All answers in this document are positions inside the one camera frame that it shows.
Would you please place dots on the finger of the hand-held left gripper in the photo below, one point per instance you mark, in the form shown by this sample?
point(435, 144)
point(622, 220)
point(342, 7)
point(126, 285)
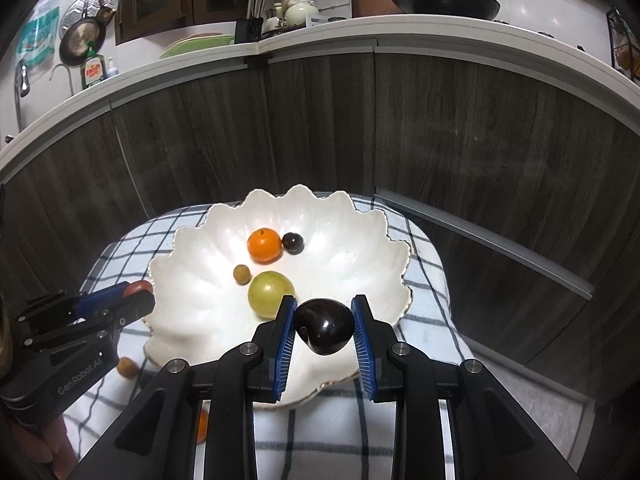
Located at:
point(107, 299)
point(127, 310)

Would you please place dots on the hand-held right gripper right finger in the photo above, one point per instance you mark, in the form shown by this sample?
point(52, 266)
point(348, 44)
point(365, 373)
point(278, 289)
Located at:
point(361, 350)

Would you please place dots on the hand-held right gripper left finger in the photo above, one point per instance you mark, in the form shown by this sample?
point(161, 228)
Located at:
point(285, 345)

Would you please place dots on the red cherry tomato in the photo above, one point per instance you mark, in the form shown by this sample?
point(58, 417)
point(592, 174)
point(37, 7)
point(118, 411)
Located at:
point(139, 287)

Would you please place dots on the dark purple plum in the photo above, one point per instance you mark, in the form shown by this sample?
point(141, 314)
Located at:
point(292, 242)
point(324, 326)

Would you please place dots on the yellow-green round fruit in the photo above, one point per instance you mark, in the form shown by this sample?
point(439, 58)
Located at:
point(270, 292)

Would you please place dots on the brown longan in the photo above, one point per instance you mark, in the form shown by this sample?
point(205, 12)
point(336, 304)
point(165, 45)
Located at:
point(126, 367)
point(242, 274)

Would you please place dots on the white scalloped bowl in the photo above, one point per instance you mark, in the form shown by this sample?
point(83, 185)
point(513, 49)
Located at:
point(200, 300)

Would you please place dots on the orange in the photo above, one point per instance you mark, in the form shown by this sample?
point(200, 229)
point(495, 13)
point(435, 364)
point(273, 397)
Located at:
point(264, 246)
point(202, 425)

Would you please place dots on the person's left hand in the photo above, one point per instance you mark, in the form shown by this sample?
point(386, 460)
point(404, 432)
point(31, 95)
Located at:
point(50, 445)

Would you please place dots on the checked white cloth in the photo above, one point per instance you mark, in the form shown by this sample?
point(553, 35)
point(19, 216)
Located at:
point(425, 310)

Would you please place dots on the wooden kitchen cabinet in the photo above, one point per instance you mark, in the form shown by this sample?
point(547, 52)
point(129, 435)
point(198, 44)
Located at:
point(320, 125)

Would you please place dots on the green dish soap bottle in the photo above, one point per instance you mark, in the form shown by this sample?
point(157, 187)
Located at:
point(93, 72)

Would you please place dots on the small pump bottle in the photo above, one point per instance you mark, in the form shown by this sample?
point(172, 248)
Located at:
point(112, 70)

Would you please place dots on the chrome faucet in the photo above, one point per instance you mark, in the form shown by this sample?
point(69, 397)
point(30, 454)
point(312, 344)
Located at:
point(21, 80)

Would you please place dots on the hanging frying pan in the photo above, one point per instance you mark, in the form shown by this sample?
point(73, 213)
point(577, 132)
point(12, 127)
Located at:
point(80, 40)

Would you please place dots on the green plastic basin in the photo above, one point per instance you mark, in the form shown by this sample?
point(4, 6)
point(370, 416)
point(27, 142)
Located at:
point(200, 45)

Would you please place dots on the teal printed plastic bag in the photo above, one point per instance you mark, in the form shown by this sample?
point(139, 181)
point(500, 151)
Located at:
point(37, 35)

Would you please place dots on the perforated metal steamer tray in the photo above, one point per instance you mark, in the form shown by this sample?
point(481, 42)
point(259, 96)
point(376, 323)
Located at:
point(80, 7)

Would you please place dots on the black knife block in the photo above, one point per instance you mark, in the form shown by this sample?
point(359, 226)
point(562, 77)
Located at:
point(247, 30)

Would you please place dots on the white teacup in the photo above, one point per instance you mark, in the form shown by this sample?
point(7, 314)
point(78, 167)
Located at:
point(272, 23)

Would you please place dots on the white slatted rack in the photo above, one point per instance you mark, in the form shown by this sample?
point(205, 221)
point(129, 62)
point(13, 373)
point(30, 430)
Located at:
point(322, 21)

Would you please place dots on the cream teapot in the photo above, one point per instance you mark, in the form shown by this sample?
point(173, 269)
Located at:
point(301, 12)

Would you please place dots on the grey metal cabinet rail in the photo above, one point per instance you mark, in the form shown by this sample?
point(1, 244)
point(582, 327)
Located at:
point(500, 247)

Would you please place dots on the dark wooden wall cabinet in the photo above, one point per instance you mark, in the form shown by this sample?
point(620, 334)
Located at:
point(150, 0)

